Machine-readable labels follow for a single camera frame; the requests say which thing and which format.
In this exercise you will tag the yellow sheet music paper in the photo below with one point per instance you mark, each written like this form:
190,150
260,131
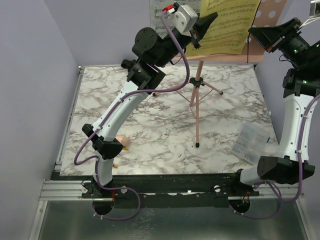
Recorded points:
228,33

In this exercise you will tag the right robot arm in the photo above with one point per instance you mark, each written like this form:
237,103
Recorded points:
290,165

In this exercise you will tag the yellow handled pliers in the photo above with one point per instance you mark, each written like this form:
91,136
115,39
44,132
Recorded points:
124,149

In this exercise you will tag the clear plastic compartment box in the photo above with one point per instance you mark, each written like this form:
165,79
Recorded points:
250,143

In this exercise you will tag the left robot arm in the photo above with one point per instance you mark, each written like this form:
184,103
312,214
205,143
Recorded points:
143,78

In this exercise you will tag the pink perforated music stand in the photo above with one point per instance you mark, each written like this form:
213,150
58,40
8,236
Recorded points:
184,127

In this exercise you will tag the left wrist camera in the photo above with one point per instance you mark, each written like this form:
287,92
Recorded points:
182,16

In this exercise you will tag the black microphone desk stand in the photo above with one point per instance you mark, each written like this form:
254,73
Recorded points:
128,64

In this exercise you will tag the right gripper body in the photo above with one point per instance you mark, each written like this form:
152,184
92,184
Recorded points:
282,38

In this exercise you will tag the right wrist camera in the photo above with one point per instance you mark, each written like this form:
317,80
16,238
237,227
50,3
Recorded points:
314,13

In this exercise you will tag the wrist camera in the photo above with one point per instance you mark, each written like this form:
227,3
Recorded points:
314,13
182,16

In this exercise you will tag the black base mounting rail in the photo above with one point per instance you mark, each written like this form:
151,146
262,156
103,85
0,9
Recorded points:
168,191

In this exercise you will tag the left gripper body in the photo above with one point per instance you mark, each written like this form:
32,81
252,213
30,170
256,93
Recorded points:
183,39

